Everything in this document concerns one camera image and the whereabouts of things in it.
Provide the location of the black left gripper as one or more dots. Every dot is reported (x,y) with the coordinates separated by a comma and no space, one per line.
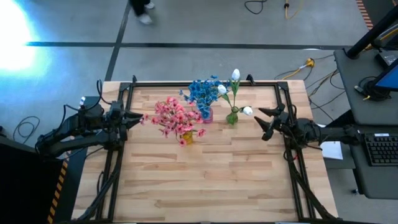
(116,121)

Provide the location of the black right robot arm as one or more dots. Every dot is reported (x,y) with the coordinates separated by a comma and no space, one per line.
(329,133)

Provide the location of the black hazard-striped floor mat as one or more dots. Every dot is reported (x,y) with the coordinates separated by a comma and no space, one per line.
(71,186)

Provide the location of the black cabinet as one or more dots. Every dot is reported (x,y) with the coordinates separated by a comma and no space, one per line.
(25,193)

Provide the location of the black device on desk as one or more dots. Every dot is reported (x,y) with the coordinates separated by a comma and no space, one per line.
(387,57)

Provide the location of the yellow glass vase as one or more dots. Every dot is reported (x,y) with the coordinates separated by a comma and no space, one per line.
(187,137)

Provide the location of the person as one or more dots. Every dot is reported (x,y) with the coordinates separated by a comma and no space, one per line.
(140,9)

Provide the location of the orange black hazard tape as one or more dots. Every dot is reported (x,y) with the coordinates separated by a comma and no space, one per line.
(363,12)

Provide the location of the black computer keyboard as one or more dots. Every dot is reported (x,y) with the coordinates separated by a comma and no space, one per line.
(381,149)

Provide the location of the black metal table frame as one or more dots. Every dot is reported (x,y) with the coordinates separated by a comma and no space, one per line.
(155,84)

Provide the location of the pink glass vase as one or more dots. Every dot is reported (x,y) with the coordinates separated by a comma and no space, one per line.
(209,119)

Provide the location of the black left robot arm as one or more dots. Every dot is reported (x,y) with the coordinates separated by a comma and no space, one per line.
(71,137)

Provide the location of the white paper sheet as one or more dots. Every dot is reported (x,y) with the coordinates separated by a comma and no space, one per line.
(332,151)

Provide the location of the green glass vase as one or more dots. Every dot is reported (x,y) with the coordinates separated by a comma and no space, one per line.
(232,119)

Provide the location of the monitor with blue screen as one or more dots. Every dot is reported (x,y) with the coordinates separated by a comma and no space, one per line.
(390,79)

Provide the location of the black diagonal pole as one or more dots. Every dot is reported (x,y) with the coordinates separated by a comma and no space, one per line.
(373,31)

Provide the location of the grey desk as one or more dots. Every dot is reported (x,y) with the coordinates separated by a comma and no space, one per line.
(373,180)
(351,93)

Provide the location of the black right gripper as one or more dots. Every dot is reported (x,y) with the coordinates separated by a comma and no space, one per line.
(287,127)

